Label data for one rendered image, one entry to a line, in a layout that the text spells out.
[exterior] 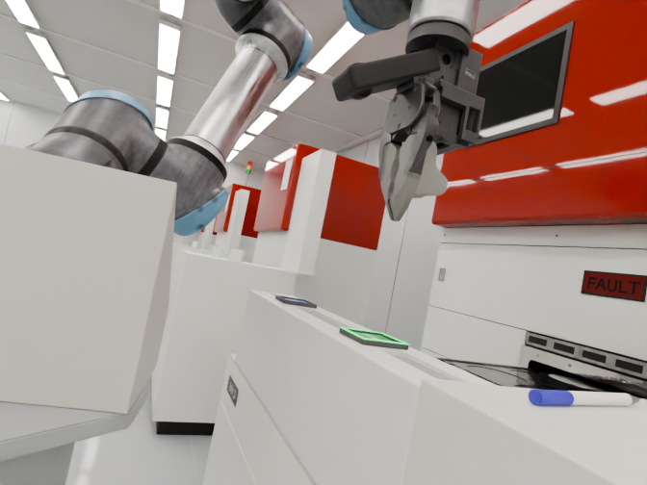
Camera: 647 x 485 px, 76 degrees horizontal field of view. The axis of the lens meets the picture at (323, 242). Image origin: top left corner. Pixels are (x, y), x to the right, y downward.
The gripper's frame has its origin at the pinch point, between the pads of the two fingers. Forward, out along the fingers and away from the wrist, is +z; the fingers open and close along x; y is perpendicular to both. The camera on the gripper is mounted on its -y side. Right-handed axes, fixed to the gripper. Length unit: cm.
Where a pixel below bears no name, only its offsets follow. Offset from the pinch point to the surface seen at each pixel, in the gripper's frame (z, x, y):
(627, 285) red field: 0, 10, 58
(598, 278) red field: 0, 15, 58
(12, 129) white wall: -119, 796, -267
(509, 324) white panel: 13, 35, 58
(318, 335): 15.4, 3.9, -4.0
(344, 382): 18.1, -4.1, -4.1
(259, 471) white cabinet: 35.9, 14.3, -4.1
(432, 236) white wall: -39, 268, 207
